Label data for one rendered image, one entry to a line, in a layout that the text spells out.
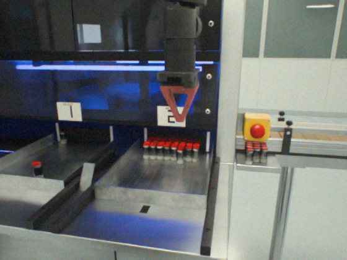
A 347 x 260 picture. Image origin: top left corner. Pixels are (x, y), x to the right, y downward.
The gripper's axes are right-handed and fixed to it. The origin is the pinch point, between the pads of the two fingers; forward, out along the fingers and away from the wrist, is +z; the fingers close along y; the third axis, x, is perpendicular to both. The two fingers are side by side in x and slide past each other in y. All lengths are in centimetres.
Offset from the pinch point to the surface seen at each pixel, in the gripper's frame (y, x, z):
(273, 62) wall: 486, -89, 22
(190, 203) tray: 0.4, -2.2, 19.6
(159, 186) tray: 8.5, 6.8, 20.5
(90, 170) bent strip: 5.4, 23.6, 16.2
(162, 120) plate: 26.6, 10.0, 8.5
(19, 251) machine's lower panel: 26, 73, 68
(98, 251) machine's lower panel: 26, 37, 62
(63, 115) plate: 27, 44, 8
